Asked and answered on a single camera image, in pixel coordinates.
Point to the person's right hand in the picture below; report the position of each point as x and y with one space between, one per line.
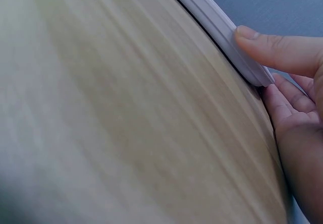
302 138

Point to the white plastic strip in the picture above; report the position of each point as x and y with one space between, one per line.
214 19

